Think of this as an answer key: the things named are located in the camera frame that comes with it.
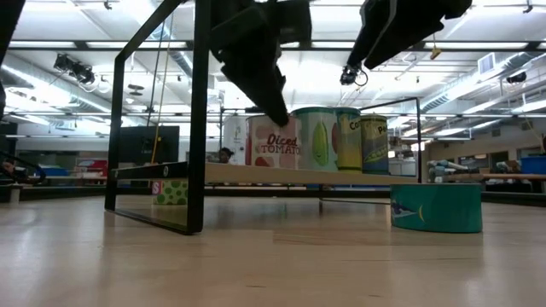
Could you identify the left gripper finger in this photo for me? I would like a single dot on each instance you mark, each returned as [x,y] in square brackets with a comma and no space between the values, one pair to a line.
[256,85]

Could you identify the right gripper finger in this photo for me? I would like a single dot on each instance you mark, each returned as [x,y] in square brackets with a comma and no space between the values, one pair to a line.
[375,21]
[418,21]

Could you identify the white diced tomato can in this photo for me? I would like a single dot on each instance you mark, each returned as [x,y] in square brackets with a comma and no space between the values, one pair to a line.
[273,147]

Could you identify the white teal mixed vegetable can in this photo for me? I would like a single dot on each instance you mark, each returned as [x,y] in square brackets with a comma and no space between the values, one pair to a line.
[317,145]

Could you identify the yellow corn can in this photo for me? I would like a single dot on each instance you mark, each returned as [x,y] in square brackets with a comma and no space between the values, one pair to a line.
[349,145]

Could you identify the yellow blue peas can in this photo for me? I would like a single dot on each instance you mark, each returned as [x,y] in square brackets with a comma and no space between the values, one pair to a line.
[374,145]

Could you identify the green dotted pea soup can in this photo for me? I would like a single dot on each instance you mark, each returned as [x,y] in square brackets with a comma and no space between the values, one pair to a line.
[172,192]

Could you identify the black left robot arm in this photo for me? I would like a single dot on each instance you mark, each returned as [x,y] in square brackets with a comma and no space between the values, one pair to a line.
[8,17]

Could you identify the person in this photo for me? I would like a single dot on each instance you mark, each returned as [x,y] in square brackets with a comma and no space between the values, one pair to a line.
[224,154]

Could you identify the black overhead light beam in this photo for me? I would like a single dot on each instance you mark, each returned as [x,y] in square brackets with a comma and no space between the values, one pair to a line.
[128,48]

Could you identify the large black monitor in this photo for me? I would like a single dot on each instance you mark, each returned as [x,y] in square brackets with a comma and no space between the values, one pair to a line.
[136,145]

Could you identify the black ceiling-hung device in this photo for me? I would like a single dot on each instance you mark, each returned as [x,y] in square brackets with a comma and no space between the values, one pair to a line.
[77,70]

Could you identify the wooden workbench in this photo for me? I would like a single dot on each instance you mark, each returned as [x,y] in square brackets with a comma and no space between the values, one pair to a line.
[512,176]

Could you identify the blue storage bin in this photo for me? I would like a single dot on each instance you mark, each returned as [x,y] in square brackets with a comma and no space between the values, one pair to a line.
[533,165]

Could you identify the flat teal tuna can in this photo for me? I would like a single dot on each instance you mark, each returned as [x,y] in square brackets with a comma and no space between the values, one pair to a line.
[435,209]

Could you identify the black overhead camera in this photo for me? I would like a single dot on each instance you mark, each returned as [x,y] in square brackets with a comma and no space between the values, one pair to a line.
[349,75]

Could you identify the silver ventilation duct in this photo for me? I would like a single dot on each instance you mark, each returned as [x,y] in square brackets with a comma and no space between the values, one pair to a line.
[34,98]
[469,87]

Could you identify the wooden shelf with black frame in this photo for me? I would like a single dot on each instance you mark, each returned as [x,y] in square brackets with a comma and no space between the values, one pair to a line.
[264,174]

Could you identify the black aluminium table frame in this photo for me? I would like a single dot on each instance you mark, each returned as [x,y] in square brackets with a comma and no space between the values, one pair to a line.
[64,194]

